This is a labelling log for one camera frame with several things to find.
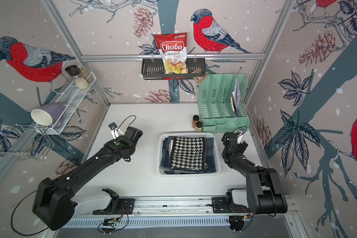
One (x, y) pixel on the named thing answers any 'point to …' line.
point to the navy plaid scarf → (166, 153)
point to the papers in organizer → (235, 98)
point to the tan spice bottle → (199, 125)
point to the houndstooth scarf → (187, 152)
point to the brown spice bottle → (195, 118)
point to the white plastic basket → (188, 134)
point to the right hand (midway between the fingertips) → (235, 135)
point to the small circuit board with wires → (110, 223)
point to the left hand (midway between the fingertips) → (123, 134)
